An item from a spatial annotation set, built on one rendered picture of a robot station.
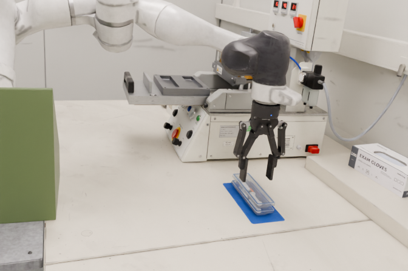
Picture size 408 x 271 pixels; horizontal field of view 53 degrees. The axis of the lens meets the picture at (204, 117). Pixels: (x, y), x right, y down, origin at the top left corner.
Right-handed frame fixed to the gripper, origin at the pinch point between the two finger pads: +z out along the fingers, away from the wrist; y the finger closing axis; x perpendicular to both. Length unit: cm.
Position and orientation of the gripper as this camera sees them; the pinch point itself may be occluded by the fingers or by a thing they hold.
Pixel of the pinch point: (257, 170)
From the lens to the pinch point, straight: 117.7
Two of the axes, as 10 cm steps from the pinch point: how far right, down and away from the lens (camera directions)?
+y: -9.5, 0.1, -3.0
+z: -0.9, 9.5, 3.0
